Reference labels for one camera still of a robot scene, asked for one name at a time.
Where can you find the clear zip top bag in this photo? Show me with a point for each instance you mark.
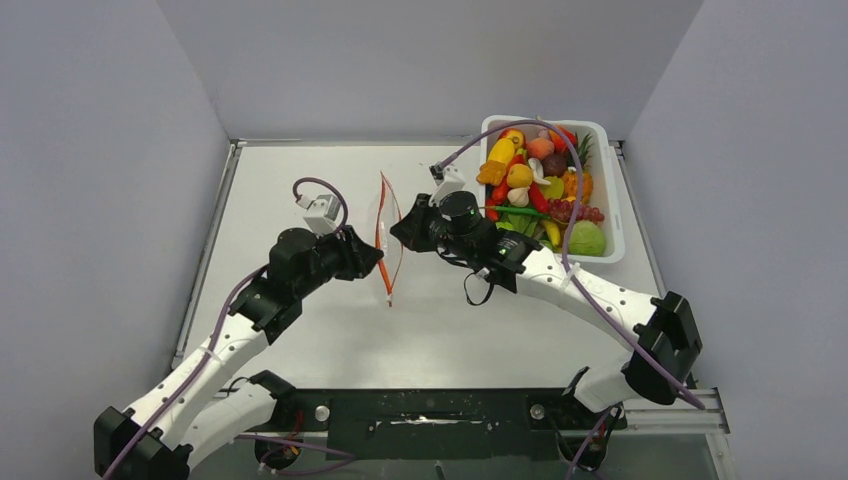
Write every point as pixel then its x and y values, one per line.
pixel 383 212

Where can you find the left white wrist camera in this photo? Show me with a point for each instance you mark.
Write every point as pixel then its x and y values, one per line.
pixel 322 216

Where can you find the purple toy grapes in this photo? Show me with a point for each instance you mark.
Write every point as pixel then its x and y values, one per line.
pixel 560 210

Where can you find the toy pineapple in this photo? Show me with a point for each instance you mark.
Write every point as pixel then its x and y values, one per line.
pixel 571 178

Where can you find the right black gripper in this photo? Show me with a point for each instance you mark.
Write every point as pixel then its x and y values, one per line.
pixel 411 230

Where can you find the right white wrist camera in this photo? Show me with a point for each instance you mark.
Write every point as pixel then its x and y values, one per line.
pixel 448 180

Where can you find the yellow toy lemon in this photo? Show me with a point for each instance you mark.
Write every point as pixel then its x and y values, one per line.
pixel 519 176

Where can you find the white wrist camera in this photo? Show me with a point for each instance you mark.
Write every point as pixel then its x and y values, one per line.
pixel 448 180
pixel 322 216

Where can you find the white plastic food bin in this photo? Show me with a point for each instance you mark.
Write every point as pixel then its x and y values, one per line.
pixel 548 184

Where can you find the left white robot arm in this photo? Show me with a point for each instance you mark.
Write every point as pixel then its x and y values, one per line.
pixel 167 432

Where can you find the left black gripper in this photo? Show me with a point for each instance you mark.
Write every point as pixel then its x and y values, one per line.
pixel 358 257

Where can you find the green toy cabbage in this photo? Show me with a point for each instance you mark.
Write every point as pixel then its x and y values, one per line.
pixel 586 239

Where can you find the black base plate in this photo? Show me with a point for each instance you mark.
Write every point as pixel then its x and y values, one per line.
pixel 540 424

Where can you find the toy peach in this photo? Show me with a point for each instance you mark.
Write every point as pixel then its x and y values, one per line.
pixel 540 148

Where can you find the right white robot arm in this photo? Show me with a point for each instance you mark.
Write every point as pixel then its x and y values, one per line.
pixel 659 335

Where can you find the green toy chili pepper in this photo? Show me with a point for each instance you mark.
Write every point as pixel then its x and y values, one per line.
pixel 526 211

